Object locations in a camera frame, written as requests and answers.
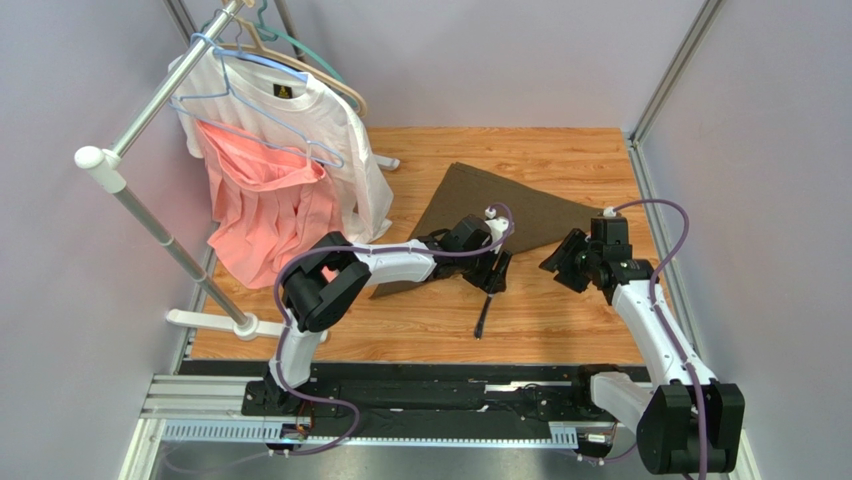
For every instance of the wooden clothes hanger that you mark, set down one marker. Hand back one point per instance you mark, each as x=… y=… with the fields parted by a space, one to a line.
x=287 y=84

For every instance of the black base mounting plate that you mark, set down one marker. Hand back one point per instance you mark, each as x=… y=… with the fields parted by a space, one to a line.
x=425 y=401

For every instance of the teal clothes hanger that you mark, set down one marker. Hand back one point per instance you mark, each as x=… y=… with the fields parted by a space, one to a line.
x=304 y=58

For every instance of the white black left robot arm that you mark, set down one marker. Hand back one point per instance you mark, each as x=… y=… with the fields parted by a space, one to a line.
x=317 y=288

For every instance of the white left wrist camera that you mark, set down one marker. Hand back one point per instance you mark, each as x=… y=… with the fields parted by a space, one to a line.
x=500 y=227

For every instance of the pink pleated skirt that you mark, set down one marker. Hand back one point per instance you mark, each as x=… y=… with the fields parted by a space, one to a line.
x=270 y=204

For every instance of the blue wire hanger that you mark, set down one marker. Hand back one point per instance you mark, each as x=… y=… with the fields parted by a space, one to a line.
x=315 y=151

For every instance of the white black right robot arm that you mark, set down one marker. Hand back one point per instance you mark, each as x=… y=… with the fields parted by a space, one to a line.
x=688 y=421

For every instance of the white t-shirt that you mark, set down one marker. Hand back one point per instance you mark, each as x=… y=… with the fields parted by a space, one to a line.
x=363 y=192

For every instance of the olive brown cloth napkin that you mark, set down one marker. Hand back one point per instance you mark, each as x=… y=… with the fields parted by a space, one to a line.
x=540 y=218

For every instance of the silver table knife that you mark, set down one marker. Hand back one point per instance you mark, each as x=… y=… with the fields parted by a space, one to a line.
x=478 y=331

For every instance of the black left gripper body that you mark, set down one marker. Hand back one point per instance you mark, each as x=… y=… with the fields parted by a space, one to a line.
x=478 y=269

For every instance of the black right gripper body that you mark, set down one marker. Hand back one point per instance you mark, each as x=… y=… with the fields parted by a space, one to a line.
x=568 y=259

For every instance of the aluminium frame rail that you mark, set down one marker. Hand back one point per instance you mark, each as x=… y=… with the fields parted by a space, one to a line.
x=208 y=405

